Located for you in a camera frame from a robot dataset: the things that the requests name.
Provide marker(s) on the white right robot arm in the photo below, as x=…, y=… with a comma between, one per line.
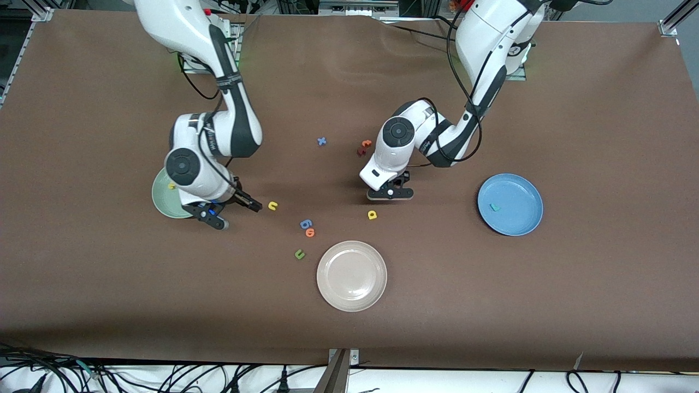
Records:
x=175, y=27

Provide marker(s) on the blue foam letter g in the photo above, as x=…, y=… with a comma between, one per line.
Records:
x=304, y=226

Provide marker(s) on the brown table cover sheet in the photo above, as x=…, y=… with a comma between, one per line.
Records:
x=349, y=327

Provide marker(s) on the grey metal bracket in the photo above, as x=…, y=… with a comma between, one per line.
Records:
x=336, y=376

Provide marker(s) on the blue round plate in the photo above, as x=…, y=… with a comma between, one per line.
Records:
x=519, y=196

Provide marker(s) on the light green round plate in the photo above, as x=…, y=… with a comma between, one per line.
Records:
x=161, y=199

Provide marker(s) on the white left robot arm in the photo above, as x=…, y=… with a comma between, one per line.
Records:
x=486, y=33

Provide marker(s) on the grey metal box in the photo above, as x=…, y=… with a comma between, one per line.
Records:
x=357, y=6

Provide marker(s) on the red box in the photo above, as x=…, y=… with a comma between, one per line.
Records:
x=465, y=4

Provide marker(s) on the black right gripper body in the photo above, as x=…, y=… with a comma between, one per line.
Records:
x=238, y=197

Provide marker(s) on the beige round plate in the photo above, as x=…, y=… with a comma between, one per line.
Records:
x=351, y=275

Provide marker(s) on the short aluminium frame profile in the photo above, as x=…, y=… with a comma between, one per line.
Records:
x=674, y=19

